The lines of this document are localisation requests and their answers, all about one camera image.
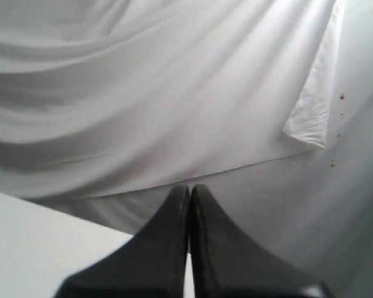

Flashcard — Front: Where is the white backdrop sheet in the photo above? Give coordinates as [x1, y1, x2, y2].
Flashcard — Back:
[0, 1, 373, 297]

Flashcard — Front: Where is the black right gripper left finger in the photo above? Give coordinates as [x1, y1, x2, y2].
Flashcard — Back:
[57, 186, 190, 298]

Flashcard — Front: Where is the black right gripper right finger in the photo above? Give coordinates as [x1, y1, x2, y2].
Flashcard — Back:
[190, 184, 332, 297]

